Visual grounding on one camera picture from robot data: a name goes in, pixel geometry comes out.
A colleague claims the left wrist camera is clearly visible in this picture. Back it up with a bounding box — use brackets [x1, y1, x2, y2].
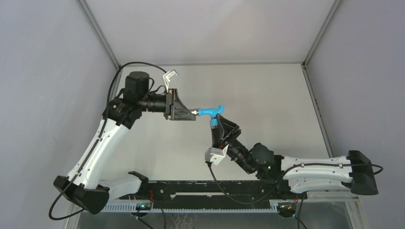
[162, 70, 178, 93]

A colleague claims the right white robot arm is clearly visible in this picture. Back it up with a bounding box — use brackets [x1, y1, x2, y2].
[205, 114, 379, 198]

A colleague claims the small metal pipe fitting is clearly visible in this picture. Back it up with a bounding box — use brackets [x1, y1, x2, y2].
[190, 109, 199, 116]

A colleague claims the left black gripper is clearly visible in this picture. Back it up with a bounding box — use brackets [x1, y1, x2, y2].
[139, 89, 196, 121]

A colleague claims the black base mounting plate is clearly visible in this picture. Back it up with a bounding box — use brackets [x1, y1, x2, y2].
[121, 171, 308, 209]

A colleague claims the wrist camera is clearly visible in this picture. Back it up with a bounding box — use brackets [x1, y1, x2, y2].
[162, 70, 178, 93]
[204, 146, 229, 166]

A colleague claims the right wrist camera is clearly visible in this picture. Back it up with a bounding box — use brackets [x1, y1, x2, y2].
[204, 146, 229, 166]

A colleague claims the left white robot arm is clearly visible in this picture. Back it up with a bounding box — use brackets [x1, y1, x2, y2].
[53, 70, 196, 214]

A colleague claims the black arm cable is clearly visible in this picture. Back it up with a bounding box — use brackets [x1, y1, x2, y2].
[48, 62, 168, 221]
[206, 162, 384, 206]

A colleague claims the white slotted cable duct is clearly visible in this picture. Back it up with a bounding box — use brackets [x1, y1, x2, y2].
[100, 201, 279, 213]

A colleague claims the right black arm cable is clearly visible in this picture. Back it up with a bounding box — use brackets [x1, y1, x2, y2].
[206, 162, 384, 206]

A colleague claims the blue plastic water faucet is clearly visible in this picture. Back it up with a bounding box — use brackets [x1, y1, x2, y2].
[197, 105, 225, 128]

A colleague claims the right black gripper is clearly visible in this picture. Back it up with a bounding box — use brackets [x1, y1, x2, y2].
[211, 114, 255, 175]

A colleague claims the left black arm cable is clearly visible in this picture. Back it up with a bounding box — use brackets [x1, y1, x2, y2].
[48, 62, 168, 221]

